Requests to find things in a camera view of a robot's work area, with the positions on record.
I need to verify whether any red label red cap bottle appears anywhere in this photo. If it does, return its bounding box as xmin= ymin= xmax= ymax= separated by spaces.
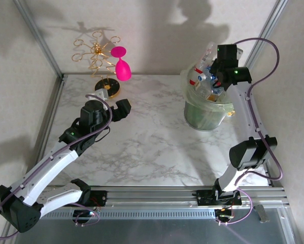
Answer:
xmin=188 ymin=41 xmax=218 ymax=87

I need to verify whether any mesh bin with green bag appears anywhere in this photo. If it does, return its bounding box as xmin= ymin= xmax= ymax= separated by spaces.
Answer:
xmin=180 ymin=62 xmax=238 ymax=132

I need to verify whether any pink plastic wine glass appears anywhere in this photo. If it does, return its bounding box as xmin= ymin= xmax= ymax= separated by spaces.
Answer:
xmin=110 ymin=47 xmax=133 ymax=83

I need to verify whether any small black connector board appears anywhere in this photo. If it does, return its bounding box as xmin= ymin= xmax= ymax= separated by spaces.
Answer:
xmin=73 ymin=208 xmax=100 ymax=219
xmin=216 ymin=208 xmax=234 ymax=221

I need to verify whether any grey metal latch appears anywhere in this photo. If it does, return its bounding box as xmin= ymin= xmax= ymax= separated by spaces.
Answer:
xmin=254 ymin=204 xmax=269 ymax=224

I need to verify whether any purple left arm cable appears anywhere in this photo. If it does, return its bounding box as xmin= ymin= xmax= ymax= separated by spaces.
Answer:
xmin=0 ymin=94 xmax=114 ymax=240

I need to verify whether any aluminium table side rail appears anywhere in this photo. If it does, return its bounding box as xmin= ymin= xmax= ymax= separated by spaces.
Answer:
xmin=33 ymin=73 xmax=67 ymax=176
xmin=264 ymin=162 xmax=273 ymax=188

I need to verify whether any aluminium frame post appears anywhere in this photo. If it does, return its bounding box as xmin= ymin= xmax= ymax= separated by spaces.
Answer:
xmin=13 ymin=0 xmax=65 ymax=78
xmin=243 ymin=0 xmax=289 ymax=72

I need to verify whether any gold wire glass rack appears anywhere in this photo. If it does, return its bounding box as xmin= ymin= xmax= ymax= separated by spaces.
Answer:
xmin=71 ymin=29 xmax=122 ymax=100

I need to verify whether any aluminium mounting rail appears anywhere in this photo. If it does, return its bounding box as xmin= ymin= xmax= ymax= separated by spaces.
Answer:
xmin=47 ymin=185 xmax=287 ymax=209

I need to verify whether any slotted grey cable duct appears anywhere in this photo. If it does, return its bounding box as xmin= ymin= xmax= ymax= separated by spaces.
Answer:
xmin=36 ymin=208 xmax=216 ymax=220

